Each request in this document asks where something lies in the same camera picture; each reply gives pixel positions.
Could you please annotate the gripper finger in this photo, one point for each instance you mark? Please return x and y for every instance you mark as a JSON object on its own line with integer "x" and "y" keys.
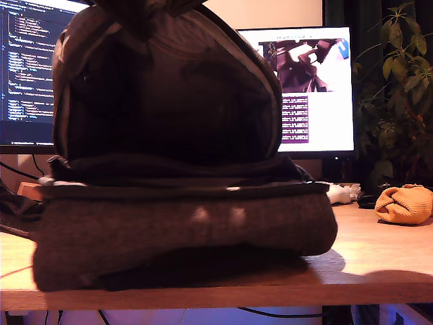
{"x": 128, "y": 17}

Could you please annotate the grey Google backpack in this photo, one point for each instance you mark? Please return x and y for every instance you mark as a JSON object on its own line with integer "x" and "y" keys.
{"x": 169, "y": 230}

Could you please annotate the yellow pair of socks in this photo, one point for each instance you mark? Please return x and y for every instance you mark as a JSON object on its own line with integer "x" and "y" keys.
{"x": 406, "y": 206}

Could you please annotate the monitor with dark code screen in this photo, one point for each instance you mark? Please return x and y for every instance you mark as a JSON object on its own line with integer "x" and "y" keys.
{"x": 27, "y": 67}

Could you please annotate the small wooden block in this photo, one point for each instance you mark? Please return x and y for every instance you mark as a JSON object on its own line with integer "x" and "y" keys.
{"x": 27, "y": 189}

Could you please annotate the dark curtain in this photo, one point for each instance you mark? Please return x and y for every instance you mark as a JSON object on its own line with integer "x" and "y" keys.
{"x": 355, "y": 20}

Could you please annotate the monitor with white screen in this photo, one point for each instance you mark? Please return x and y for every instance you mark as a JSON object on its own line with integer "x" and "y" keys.
{"x": 331, "y": 118}

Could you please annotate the white game controller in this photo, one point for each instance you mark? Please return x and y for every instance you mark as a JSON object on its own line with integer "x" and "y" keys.
{"x": 341, "y": 195}

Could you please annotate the green leafy house plant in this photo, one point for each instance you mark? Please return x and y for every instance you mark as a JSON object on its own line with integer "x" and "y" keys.
{"x": 399, "y": 111}

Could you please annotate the black table leg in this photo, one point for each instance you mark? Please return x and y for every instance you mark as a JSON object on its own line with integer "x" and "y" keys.
{"x": 336, "y": 316}

